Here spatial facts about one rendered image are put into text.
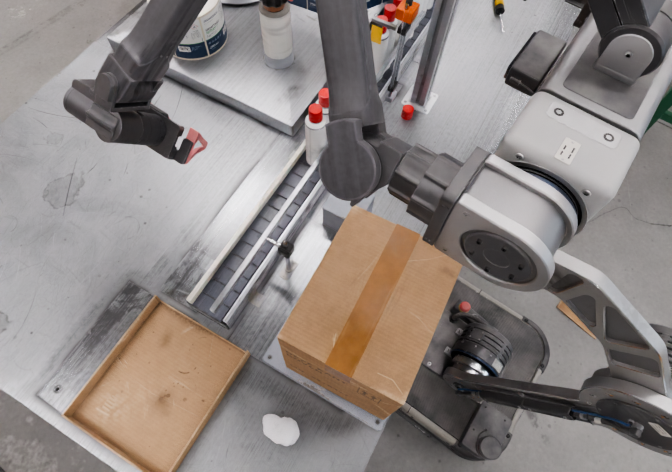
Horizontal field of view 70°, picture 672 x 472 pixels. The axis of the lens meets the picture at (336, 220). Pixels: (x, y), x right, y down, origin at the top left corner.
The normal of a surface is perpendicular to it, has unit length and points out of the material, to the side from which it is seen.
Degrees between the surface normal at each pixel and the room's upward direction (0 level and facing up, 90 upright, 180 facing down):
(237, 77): 0
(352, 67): 49
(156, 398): 0
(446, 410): 0
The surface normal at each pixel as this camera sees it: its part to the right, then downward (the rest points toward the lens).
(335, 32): -0.47, 0.25
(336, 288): 0.04, -0.46
